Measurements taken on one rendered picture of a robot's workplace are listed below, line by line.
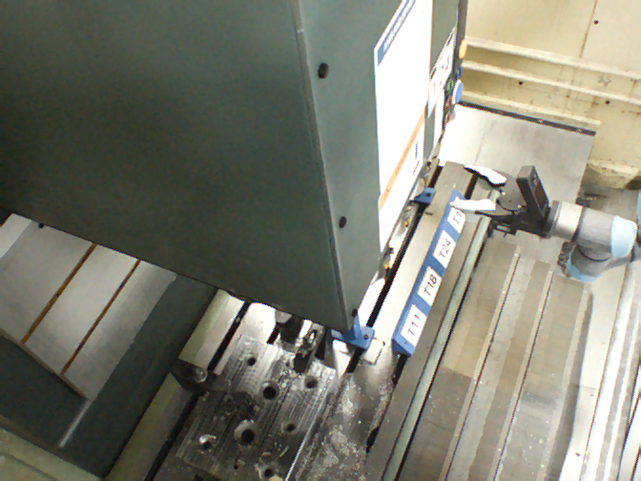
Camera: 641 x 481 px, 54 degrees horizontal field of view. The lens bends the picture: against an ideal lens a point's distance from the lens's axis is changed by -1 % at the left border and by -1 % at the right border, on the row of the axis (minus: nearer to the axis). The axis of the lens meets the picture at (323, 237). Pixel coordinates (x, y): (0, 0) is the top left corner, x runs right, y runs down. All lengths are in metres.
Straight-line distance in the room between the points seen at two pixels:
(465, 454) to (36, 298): 0.98
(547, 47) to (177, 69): 1.40
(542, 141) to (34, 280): 1.40
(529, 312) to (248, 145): 1.29
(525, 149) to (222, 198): 1.42
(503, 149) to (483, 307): 0.51
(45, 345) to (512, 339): 1.09
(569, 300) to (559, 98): 0.56
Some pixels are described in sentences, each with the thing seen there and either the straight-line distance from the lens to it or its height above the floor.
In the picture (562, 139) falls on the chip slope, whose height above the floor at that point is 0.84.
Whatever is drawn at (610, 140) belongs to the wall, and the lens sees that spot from 2.00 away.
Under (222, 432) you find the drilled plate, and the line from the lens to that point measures 1.35.
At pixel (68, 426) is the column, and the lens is 1.60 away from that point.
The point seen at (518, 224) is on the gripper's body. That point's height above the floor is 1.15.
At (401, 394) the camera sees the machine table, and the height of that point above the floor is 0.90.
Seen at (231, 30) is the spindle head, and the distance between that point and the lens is 0.45.
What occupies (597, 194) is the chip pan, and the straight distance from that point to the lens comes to 2.11.
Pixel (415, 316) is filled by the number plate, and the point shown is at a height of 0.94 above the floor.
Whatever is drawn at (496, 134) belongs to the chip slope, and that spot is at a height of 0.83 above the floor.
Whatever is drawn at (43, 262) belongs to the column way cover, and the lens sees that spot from 1.25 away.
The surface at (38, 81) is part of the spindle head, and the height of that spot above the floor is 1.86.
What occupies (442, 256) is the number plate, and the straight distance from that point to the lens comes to 1.55.
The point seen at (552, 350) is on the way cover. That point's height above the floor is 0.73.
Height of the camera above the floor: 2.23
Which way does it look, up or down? 55 degrees down
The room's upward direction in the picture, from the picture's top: 10 degrees counter-clockwise
